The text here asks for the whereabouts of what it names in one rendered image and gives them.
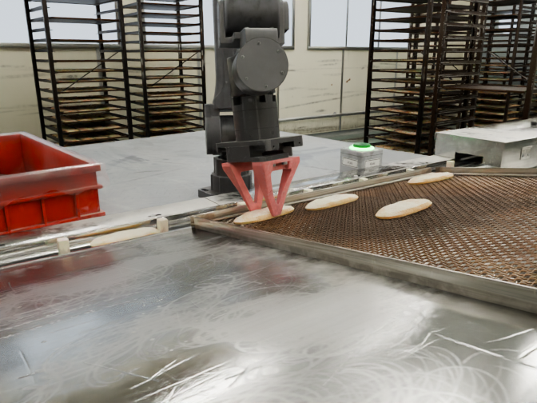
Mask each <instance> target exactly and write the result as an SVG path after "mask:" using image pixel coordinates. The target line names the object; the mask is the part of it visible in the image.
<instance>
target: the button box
mask: <svg viewBox="0 0 537 403"><path fill-rule="evenodd" d="M349 147H350V146H349ZM349 147H343V148H341V149H340V173H341V172H345V171H349V170H358V169H363V168H367V167H372V166H380V165H382V158H383V150H382V149H381V148H374V150H352V149H350V148H349Z"/></svg>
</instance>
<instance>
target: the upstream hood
mask: <svg viewBox="0 0 537 403"><path fill-rule="evenodd" d="M434 140H436V142H435V150H434V155H436V156H441V157H445V158H453V159H455V152H459V153H464V154H472V155H476V156H481V157H483V164H482V165H486V166H494V167H499V168H531V167H534V166H537V118H531V119H525V120H519V121H513V122H503V123H497V124H491V125H485V126H475V127H469V128H463V129H457V130H447V131H441V132H435V139H434Z"/></svg>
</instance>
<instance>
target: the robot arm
mask: <svg viewBox="0 0 537 403"><path fill-rule="evenodd" d="M288 30H289V8H288V2H287V1H283V0H213V33H214V53H215V71H216V85H215V92H214V97H213V104H205V144H206V154H207V155H209V154H212V155H218V156H216V157H213V166H214V171H213V172H212V174H210V179H211V186H207V187H203V188H200V189H198V197H199V198H206V197H210V196H215V195H219V194H227V193H232V192H237V191H238V192H239V193H240V195H241V196H242V198H243V200H244V201H245V204H246V205H247V207H248V208H249V211H250V212H251V211H254V210H256V209H261V206H262V201H263V195H264V198H265V201H266V204H267V206H268V209H269V211H270V213H271V215H272V216H273V217H275V216H277V215H281V212H282V209H283V205H284V200H285V198H286V194H287V192H288V188H289V186H290V184H291V181H292V179H293V176H294V174H295V172H296V169H297V167H298V165H299V163H300V156H292V148H293V147H297V146H302V145H303V138H302V135H296V136H285V137H280V130H279V122H278V113H277V105H276V95H273V94H274V93H276V88H277V87H278V86H280V85H281V83H282V82H283V81H284V80H285V78H286V76H287V73H288V58H287V55H286V53H285V51H284V49H283V48H282V46H283V45H284V34H285V33H286V32H287V31H288ZM240 48H241V49H240ZM220 112H233V115H220ZM289 156H292V157H289ZM250 170H253V174H254V183H252V171H250ZM275 170H283V171H282V175H281V180H280V187H279V191H278V195H277V200H276V201H275V198H274V195H273V191H272V179H271V173H272V171H275ZM254 188H255V194H254V202H253V200H252V197H251V195H250V193H249V191H248V190H249V189H254Z"/></svg>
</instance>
